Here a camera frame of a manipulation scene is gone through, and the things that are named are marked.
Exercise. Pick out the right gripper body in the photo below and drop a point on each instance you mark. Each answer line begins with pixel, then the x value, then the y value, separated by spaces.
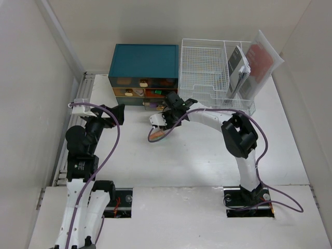
pixel 171 119

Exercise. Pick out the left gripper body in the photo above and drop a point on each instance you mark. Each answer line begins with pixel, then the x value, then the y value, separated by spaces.
pixel 96 125

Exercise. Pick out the orange pastel highlighter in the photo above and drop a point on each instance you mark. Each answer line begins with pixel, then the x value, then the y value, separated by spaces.
pixel 157 135

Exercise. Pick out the green cap black highlighter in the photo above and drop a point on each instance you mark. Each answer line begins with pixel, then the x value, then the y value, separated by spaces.
pixel 161 92

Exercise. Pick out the black spiral notebook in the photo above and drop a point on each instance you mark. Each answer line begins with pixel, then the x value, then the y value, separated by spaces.
pixel 239 70

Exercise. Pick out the red booklet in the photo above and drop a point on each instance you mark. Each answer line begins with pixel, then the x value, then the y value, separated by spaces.
pixel 263 60

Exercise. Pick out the purple cap black highlighter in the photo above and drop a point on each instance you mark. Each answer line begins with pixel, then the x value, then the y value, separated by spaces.
pixel 153 105

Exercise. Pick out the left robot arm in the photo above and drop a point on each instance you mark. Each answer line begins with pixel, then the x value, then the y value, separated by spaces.
pixel 87 197

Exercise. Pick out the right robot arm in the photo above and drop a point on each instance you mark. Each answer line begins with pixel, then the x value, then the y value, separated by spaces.
pixel 239 136

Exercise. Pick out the mint pastel highlighter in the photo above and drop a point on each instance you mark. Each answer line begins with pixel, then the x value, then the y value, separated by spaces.
pixel 156 140

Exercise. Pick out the teal drawer organizer box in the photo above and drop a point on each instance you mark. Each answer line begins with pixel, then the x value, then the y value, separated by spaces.
pixel 146 60

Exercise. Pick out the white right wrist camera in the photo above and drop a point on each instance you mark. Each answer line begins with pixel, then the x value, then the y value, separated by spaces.
pixel 157 120

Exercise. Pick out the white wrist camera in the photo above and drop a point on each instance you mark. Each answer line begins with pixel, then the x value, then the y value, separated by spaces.
pixel 157 120
pixel 79 108

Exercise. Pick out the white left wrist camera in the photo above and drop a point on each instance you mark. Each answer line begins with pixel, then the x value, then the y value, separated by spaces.
pixel 79 108

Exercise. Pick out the white wire file rack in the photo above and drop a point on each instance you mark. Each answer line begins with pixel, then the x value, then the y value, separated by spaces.
pixel 204 76

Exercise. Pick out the aluminium rail frame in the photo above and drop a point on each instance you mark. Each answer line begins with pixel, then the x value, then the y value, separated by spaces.
pixel 83 90

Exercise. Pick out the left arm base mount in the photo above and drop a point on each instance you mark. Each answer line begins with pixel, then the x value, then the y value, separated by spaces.
pixel 121 205

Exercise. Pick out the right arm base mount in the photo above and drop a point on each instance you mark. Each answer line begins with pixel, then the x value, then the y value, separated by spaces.
pixel 239 206

